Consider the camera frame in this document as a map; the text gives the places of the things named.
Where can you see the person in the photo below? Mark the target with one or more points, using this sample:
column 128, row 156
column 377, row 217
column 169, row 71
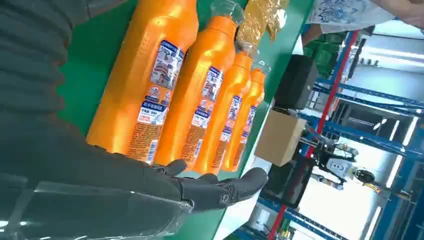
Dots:
column 344, row 15

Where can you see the green table mat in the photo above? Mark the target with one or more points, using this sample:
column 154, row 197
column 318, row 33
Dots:
column 92, row 49

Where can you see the green crate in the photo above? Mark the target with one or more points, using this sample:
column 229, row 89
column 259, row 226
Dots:
column 324, row 56

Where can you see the red upright post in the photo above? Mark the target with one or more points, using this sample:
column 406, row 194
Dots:
column 328, row 99

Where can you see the brown cardboard box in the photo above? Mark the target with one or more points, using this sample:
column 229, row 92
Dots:
column 280, row 139

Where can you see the white and black background robot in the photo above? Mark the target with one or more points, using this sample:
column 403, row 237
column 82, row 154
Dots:
column 341, row 165

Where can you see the yellow plastic sheet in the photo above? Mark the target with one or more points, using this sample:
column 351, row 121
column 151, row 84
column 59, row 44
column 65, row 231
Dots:
column 258, row 20

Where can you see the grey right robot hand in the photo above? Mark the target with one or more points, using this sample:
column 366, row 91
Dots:
column 82, row 185

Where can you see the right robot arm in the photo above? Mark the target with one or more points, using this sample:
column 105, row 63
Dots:
column 30, row 49

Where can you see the black zip case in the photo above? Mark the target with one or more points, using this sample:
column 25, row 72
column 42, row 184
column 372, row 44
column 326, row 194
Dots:
column 296, row 82

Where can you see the blue metal rack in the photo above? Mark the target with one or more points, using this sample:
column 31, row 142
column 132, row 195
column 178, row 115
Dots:
column 371, row 139

